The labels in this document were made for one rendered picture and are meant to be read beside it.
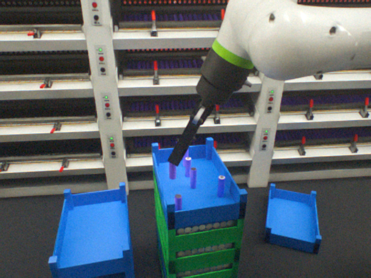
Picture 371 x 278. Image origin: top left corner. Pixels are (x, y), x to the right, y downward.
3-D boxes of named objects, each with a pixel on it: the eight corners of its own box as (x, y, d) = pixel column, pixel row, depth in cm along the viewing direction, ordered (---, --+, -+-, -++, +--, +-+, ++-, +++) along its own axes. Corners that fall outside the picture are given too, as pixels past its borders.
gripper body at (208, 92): (231, 96, 59) (210, 132, 64) (237, 83, 66) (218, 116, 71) (197, 77, 59) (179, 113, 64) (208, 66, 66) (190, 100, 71)
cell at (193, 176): (191, 171, 84) (190, 190, 87) (197, 170, 84) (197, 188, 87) (189, 167, 85) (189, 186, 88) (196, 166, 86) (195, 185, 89)
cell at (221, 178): (224, 197, 84) (226, 178, 81) (218, 198, 83) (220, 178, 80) (222, 193, 85) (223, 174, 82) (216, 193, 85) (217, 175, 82)
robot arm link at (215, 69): (213, 38, 64) (202, 47, 56) (262, 65, 63) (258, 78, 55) (201, 63, 67) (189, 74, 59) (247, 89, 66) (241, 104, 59)
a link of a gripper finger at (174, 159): (190, 144, 71) (189, 146, 70) (178, 165, 75) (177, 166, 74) (179, 138, 71) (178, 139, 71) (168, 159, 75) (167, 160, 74)
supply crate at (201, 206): (245, 218, 77) (248, 193, 73) (167, 230, 73) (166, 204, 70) (211, 157, 103) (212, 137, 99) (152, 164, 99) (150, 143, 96)
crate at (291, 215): (317, 254, 116) (322, 239, 113) (263, 241, 122) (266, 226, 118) (313, 204, 142) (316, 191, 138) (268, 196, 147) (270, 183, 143)
